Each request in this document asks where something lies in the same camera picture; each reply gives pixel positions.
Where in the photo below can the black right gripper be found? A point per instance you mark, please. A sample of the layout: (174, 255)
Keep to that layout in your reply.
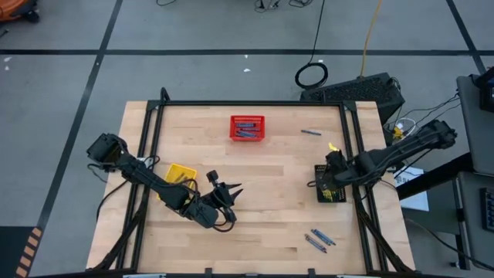
(335, 170)

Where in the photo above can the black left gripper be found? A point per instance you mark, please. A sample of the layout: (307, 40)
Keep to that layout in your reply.
(223, 197)

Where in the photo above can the black plastic basket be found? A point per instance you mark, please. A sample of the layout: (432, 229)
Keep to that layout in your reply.
(317, 171)

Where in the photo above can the yellow plastic basket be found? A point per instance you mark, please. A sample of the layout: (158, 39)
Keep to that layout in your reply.
(175, 170)

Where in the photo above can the red plastic basket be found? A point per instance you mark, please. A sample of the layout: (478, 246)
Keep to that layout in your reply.
(251, 118)

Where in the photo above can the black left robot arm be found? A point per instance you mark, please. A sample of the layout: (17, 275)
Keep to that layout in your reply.
(146, 177)

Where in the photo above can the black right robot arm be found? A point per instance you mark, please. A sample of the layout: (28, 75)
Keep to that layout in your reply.
(401, 148)

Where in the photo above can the yellow tape tag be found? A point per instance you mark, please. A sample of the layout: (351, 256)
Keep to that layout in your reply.
(333, 147)

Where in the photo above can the yellow plug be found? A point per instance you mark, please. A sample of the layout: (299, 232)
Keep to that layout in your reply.
(397, 133)

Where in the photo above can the black computer case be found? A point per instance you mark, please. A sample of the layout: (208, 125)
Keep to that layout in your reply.
(359, 90)

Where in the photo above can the white paper sheet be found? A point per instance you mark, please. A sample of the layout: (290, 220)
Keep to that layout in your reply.
(418, 202)

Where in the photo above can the black stand beam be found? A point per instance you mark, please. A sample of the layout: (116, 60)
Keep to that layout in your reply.
(463, 164)

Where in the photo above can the grey metal cart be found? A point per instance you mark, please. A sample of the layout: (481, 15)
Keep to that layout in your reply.
(474, 131)

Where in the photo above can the black device box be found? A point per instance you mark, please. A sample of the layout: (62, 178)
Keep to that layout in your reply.
(487, 96)

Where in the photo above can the black orange striped mat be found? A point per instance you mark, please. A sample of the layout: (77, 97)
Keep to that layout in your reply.
(9, 251)

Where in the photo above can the orange wheeled cart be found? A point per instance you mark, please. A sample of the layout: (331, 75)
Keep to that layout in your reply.
(11, 7)

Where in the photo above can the black aluminium table frame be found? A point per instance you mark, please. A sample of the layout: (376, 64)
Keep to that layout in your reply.
(251, 103)

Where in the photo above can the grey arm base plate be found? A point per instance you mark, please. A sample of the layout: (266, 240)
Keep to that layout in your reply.
(142, 159)

